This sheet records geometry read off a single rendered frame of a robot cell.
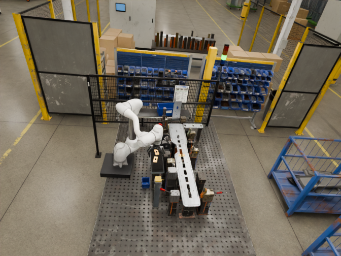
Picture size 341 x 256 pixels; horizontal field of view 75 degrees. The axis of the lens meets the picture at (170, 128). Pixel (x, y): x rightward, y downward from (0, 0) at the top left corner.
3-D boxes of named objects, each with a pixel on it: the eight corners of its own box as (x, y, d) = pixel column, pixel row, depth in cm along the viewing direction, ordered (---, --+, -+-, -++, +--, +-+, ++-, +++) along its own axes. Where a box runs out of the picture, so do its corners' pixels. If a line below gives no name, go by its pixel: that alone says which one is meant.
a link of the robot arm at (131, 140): (122, 150, 296) (135, 143, 311) (130, 156, 288) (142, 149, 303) (122, 99, 252) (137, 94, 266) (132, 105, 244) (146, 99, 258)
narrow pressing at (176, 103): (179, 121, 333) (181, 101, 312) (171, 121, 331) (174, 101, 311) (178, 120, 333) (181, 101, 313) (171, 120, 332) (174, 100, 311)
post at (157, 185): (159, 208, 247) (162, 183, 221) (152, 208, 246) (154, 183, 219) (158, 202, 253) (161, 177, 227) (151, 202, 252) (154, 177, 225)
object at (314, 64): (259, 132, 502) (299, 42, 382) (257, 129, 513) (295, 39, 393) (302, 135, 511) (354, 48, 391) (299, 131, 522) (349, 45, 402)
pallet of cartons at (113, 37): (129, 78, 656) (129, 41, 593) (102, 75, 652) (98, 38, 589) (135, 63, 752) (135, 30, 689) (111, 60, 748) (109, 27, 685)
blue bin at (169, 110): (178, 115, 340) (179, 107, 332) (158, 116, 332) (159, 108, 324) (175, 109, 352) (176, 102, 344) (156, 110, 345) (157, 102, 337)
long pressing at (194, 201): (203, 206, 222) (204, 205, 221) (181, 207, 218) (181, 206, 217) (182, 124, 330) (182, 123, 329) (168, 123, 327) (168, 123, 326)
